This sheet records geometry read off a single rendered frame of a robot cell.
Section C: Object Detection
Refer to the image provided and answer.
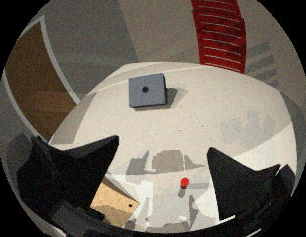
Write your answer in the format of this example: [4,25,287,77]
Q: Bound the grey square panel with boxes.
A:
[128,73,168,107]

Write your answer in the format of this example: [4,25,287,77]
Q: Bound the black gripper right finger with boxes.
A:
[206,147,280,222]

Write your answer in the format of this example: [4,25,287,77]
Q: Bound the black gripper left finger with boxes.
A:
[31,134,118,211]

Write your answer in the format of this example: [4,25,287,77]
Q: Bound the dark red peg with white band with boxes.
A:
[180,178,189,188]

